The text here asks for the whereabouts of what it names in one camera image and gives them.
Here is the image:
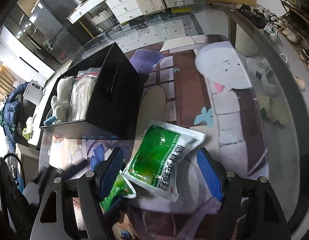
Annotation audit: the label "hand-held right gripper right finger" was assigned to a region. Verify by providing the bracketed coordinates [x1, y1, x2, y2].
[197, 148, 291, 240]

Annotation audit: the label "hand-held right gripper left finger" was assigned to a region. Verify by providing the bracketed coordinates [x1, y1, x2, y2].
[31, 147, 124, 240]

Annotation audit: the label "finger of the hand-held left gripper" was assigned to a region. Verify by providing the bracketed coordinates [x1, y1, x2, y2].
[36, 160, 87, 183]

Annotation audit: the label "small green packet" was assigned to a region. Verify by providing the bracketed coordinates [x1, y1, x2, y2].
[99, 172, 137, 212]

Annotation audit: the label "large green packet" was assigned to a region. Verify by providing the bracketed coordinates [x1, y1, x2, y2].
[121, 121, 207, 202]

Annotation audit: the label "small blue plush toy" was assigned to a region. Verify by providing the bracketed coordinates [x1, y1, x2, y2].
[43, 116, 63, 127]

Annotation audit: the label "white plush toy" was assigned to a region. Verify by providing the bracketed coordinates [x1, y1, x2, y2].
[50, 76, 75, 125]

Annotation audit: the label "clear bag of white cords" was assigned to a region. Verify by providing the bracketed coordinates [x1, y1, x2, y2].
[69, 69, 98, 122]

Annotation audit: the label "black storage box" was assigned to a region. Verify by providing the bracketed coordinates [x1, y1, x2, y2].
[39, 42, 145, 141]

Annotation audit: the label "grey low cabinet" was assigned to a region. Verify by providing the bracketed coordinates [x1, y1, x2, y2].
[15, 142, 41, 172]

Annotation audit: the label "green and white plush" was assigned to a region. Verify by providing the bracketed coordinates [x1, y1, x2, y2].
[21, 116, 35, 140]

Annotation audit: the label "dark bag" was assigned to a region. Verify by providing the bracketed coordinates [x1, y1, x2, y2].
[0, 152, 30, 232]

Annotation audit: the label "blue puffer jacket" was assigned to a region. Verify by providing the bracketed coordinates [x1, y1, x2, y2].
[3, 81, 28, 151]

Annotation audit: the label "beige slipper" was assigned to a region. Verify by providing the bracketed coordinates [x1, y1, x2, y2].
[260, 97, 292, 128]

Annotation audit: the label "printed desk mat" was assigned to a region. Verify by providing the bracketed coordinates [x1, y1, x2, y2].
[48, 33, 268, 240]

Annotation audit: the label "beige curtain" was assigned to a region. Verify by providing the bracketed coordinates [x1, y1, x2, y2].
[0, 64, 18, 101]

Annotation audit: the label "white sneaker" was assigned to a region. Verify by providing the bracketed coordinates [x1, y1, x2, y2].
[245, 57, 280, 98]

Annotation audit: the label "glass door cabinet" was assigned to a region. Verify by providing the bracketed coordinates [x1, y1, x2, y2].
[0, 4, 70, 80]

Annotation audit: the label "black fridge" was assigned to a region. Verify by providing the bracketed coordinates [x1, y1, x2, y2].
[29, 0, 78, 63]

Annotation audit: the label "woven basket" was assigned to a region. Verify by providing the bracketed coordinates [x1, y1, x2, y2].
[90, 8, 115, 30]

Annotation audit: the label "pile of loose shoes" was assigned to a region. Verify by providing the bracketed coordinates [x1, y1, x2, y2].
[235, 3, 282, 43]

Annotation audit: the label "rows of shelved shoes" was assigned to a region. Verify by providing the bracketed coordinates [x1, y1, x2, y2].
[279, 0, 309, 73]

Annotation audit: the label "white dressing desk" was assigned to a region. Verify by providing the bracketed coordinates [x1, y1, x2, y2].
[66, 0, 118, 25]

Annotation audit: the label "white drawer unit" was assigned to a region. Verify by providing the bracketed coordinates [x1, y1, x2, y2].
[105, 0, 143, 23]

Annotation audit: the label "metal shoe rack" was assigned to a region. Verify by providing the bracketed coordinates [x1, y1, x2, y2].
[279, 0, 309, 73]

